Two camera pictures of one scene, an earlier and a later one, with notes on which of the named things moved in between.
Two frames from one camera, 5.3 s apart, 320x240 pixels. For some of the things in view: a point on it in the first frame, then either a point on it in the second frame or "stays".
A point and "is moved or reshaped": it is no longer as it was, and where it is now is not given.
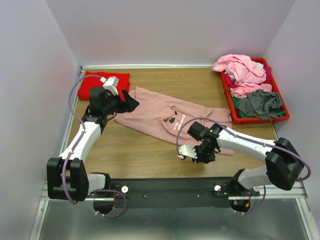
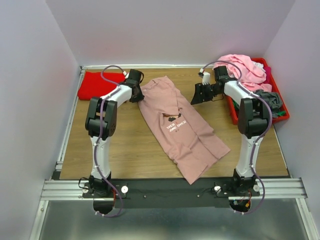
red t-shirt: (89, 82) stays
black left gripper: (127, 105) → (139, 97)
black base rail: (179, 193) stays
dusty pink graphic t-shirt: (168, 121) is moved or reshaped
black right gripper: (204, 160) → (199, 88)
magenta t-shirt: (231, 84) stays
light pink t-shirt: (249, 76) stays
